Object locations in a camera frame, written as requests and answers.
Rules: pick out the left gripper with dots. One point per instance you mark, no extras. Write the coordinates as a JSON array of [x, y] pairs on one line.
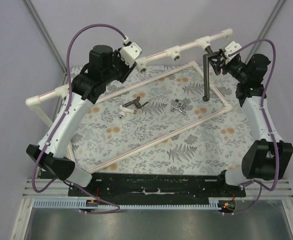
[[124, 69]]

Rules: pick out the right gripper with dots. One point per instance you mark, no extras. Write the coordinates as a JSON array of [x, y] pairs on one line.
[[222, 61]]

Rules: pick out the dark long faucet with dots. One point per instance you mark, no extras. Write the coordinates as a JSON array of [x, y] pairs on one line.
[[206, 82]]

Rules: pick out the white pipe frame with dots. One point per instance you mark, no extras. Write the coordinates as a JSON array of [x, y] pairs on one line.
[[173, 52]]

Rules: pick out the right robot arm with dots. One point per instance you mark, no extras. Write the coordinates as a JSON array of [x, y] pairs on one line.
[[268, 157]]

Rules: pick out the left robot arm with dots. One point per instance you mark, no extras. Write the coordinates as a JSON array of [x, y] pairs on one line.
[[105, 65]]

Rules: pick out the dark short faucet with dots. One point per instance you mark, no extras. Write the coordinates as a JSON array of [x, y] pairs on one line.
[[135, 102]]

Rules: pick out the white plastic faucet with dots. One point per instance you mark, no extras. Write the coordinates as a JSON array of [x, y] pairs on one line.
[[124, 111]]

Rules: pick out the chrome faucet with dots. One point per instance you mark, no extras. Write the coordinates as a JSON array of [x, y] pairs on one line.
[[180, 107]]

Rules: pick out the floral table mat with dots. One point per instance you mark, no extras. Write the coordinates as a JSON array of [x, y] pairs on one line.
[[205, 149]]

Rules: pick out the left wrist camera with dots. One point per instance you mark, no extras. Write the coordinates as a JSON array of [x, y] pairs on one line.
[[130, 52]]

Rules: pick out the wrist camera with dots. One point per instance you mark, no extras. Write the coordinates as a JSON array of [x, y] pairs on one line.
[[130, 52], [230, 49]]

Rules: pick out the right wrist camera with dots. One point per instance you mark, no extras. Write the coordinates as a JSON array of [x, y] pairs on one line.
[[230, 49]]

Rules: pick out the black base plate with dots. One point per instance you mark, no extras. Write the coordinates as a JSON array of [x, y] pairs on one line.
[[160, 189]]

